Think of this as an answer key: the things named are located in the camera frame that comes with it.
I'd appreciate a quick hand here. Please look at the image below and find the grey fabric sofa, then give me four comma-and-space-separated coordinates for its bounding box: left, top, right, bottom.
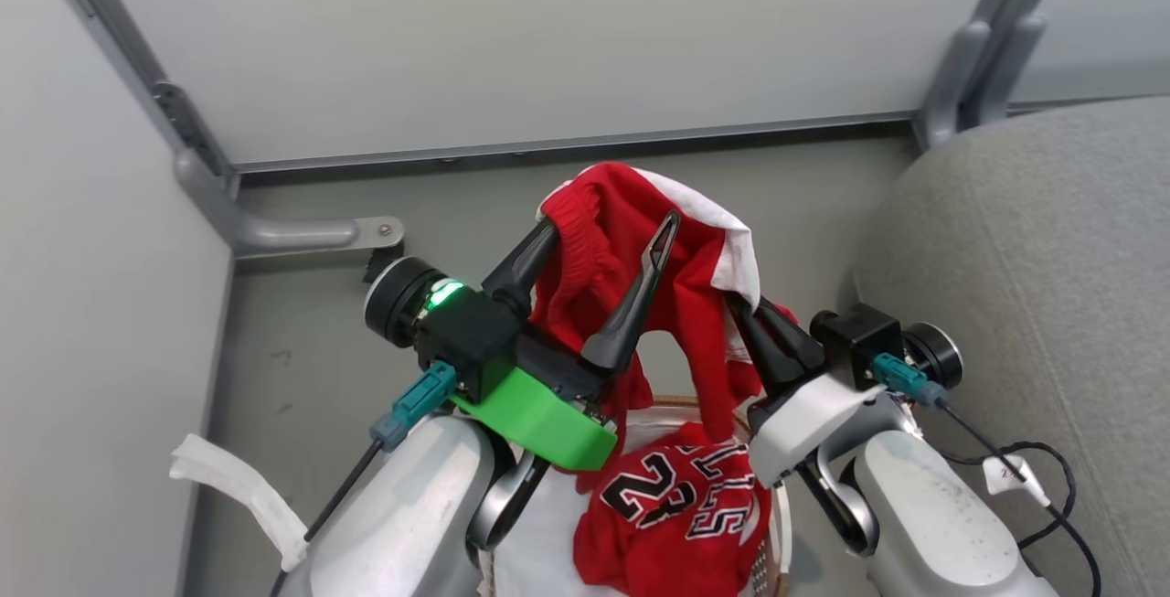
850, 96, 1170, 597

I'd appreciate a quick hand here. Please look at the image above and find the white laundry basket brown rim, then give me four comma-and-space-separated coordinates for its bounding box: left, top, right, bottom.
475, 394, 792, 597

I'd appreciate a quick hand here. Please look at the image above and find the grey partition bottom rail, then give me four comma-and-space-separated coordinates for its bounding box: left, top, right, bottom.
229, 109, 920, 177

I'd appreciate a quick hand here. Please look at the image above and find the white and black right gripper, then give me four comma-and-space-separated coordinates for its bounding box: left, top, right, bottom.
727, 295, 915, 488

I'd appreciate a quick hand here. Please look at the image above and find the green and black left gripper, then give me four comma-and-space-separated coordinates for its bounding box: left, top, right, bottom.
452, 210, 682, 472

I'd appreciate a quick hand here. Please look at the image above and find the white strap on left arm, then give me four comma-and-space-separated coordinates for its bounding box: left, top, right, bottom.
169, 433, 312, 573

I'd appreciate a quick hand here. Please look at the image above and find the grey partition support foot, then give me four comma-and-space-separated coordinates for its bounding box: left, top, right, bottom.
174, 149, 406, 260

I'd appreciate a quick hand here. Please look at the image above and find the red basketball jersey number 23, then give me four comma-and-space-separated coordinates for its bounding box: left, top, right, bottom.
530, 161, 798, 597

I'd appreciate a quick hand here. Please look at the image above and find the black caster wheel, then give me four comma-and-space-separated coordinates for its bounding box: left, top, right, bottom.
363, 245, 404, 285

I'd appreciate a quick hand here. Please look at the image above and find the grey partition corner post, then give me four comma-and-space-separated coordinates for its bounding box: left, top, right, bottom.
26, 0, 240, 200

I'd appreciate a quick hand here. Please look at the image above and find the white tag on cable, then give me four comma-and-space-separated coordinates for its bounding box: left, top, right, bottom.
983, 454, 1052, 508

